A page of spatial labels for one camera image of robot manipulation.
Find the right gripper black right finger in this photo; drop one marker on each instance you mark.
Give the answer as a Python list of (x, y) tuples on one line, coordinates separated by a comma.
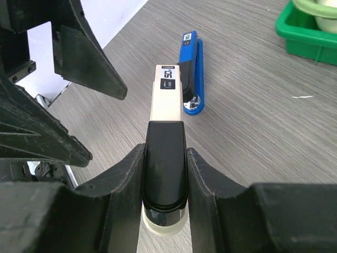
[(264, 217)]

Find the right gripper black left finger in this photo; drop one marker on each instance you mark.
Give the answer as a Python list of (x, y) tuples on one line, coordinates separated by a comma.
[(101, 215)]

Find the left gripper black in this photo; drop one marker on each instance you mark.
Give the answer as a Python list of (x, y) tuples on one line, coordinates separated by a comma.
[(33, 142)]

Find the beige stapler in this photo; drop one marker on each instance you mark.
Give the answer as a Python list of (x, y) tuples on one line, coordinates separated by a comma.
[(165, 175)]

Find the green plastic tray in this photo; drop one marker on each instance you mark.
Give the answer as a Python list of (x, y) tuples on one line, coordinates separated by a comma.
[(303, 37)]

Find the blue stapler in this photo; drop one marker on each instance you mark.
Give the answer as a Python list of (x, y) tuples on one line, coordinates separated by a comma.
[(192, 73)]

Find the white radish toy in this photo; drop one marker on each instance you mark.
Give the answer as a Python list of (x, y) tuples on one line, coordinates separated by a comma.
[(324, 13)]

